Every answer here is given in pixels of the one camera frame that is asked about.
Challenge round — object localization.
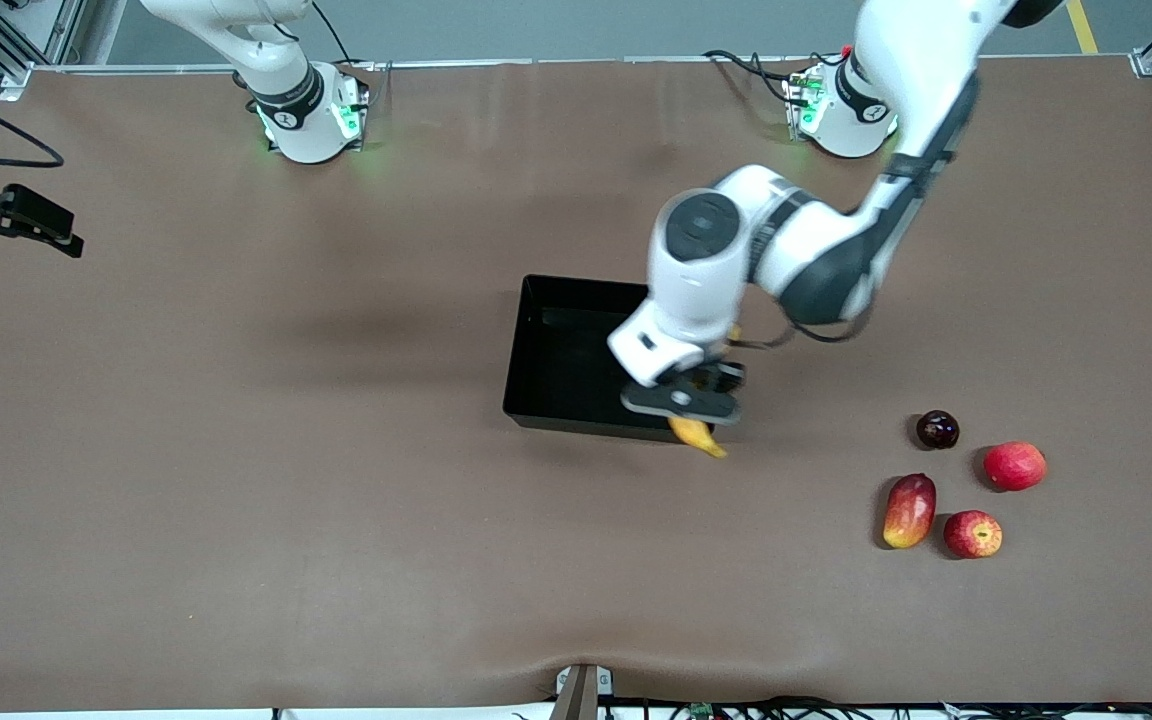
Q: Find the yellow banana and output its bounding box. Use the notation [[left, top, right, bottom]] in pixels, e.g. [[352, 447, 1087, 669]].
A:
[[669, 322, 742, 461]]

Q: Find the black plastic box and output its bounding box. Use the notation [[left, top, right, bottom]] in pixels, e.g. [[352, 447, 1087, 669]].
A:
[[503, 275, 717, 444]]

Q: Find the small red apple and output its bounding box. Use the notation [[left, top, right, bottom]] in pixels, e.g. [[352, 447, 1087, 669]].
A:
[[943, 510, 1004, 560]]

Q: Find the dark purple plum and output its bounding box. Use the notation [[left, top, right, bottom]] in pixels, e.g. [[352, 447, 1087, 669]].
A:
[[916, 410, 961, 451]]

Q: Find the red yellow mango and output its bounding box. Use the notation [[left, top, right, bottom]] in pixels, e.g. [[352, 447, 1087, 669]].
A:
[[882, 473, 938, 551]]

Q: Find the red peach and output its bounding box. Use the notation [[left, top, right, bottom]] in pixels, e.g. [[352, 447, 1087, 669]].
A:
[[983, 442, 1048, 493]]

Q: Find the metal table clamp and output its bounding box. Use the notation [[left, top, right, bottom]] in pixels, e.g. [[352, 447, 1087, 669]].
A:
[[548, 662, 615, 720]]

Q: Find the brown table mat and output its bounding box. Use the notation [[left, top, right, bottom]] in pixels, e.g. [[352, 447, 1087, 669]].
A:
[[0, 55, 1152, 713]]

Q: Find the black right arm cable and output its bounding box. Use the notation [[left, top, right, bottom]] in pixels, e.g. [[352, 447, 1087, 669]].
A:
[[0, 84, 66, 169]]

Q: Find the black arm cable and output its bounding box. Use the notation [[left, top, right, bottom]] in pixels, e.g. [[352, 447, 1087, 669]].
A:
[[0, 84, 66, 169], [731, 300, 877, 349]]

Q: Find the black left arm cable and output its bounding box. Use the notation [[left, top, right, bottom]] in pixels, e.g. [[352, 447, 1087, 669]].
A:
[[731, 300, 877, 349]]

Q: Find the aluminium frame with black bars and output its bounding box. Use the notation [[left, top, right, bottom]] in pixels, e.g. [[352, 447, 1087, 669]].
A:
[[0, 0, 87, 101]]

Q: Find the black left base cable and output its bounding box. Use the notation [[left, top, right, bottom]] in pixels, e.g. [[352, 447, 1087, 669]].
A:
[[704, 48, 817, 106]]

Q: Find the black base cable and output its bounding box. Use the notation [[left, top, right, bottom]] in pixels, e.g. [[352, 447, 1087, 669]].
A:
[[704, 48, 817, 106], [308, 0, 357, 67]]

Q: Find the black right base cable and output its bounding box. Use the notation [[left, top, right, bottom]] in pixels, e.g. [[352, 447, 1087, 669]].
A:
[[308, 0, 357, 67]]

